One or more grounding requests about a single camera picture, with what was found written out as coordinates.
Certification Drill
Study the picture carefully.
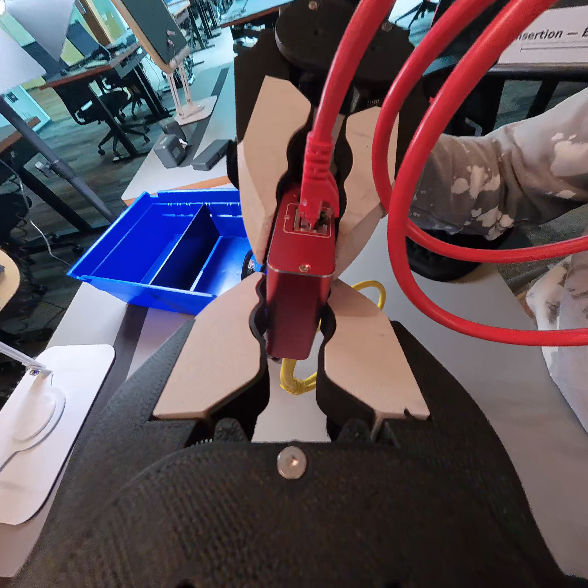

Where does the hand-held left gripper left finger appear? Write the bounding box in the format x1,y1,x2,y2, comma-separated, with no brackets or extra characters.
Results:
152,272,271,438

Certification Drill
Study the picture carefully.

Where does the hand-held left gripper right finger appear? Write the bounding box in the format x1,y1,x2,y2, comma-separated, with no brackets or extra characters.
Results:
316,281,431,438

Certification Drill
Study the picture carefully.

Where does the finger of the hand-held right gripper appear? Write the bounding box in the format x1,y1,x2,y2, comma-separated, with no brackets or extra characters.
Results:
332,106,401,281
236,75,314,266

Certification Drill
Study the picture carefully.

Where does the red ethernet cable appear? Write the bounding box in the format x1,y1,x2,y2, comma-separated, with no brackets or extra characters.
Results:
300,0,588,348

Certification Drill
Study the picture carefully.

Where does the yellow ethernet cable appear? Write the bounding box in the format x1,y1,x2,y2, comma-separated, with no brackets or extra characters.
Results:
279,279,387,397

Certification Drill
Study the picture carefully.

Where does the red ethernet switch box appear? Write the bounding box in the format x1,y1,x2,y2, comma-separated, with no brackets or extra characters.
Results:
266,184,341,362

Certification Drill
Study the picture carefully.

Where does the blue plastic bin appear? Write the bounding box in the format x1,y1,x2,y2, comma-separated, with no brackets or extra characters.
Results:
68,189,259,317

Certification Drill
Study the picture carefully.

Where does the person's right forearm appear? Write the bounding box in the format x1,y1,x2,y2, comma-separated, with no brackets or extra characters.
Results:
408,87,588,242

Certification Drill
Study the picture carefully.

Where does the black flat device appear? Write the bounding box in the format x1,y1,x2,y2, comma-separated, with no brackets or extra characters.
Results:
192,140,229,172

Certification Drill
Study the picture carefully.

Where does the small dark grey device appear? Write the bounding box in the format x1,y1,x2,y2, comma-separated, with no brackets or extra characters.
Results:
153,133,189,170

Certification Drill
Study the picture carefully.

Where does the black bin divider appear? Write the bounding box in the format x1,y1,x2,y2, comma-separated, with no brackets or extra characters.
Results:
149,204,222,293

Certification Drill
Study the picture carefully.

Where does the wooden document stand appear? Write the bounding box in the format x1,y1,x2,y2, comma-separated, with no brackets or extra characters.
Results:
112,0,219,126

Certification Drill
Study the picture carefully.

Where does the black office chair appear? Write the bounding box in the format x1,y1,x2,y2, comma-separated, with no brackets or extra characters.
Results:
69,87,150,158

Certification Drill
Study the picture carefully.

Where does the white document stand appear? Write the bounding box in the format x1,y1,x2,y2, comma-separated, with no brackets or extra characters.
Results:
0,340,115,526

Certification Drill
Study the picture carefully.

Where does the person's patterned shirt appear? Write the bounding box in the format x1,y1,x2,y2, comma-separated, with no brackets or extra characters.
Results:
525,252,588,435

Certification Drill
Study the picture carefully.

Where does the grey metal pole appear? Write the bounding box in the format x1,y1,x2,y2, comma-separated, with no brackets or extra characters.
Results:
0,98,116,222

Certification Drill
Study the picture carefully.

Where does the white printed sign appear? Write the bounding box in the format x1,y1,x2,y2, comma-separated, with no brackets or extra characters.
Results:
498,7,588,65

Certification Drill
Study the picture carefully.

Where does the white angled panel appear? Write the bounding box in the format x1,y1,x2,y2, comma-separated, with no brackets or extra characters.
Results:
0,0,76,95

